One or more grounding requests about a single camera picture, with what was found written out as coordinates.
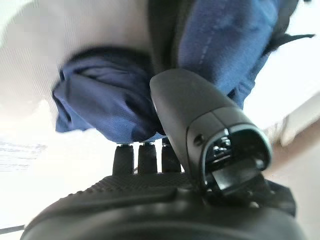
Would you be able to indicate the blue garment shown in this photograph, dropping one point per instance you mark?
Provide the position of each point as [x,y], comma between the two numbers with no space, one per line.
[112,100]

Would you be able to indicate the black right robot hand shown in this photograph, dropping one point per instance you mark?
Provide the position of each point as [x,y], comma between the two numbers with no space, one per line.
[200,112]

